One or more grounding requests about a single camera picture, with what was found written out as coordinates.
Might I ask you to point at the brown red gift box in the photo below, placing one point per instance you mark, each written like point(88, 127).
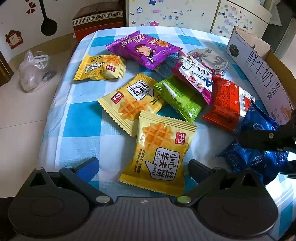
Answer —
point(98, 16)

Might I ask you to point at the green snack packet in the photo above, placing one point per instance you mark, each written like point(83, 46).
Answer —
point(187, 102)

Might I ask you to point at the silver foil snack packet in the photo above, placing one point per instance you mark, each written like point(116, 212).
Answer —
point(211, 60)

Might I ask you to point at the cream sticker-covered cabinet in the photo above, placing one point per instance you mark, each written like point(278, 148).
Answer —
point(212, 16)

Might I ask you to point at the clear plastic bag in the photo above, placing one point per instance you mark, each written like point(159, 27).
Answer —
point(35, 71)

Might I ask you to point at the red noodle snack packet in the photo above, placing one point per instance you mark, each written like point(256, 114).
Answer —
point(229, 106)

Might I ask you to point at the purple cartoon snack packet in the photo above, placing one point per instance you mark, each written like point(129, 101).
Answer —
point(146, 50)

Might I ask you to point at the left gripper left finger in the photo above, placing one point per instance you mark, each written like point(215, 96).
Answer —
point(78, 178)

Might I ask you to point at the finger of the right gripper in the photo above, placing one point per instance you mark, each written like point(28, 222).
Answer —
point(259, 138)

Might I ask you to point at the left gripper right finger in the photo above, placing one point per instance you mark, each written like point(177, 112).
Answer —
point(207, 180)

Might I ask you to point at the cardboard milk box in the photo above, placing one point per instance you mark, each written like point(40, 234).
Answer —
point(271, 79)

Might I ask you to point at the yellow waffle packet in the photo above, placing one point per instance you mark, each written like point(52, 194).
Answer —
point(125, 104)
point(157, 163)
point(101, 67)

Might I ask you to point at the blue foil snack bag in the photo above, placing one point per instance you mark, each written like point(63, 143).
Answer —
point(265, 163)

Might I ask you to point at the pink white snack packet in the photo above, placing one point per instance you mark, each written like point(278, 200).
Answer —
point(195, 75)

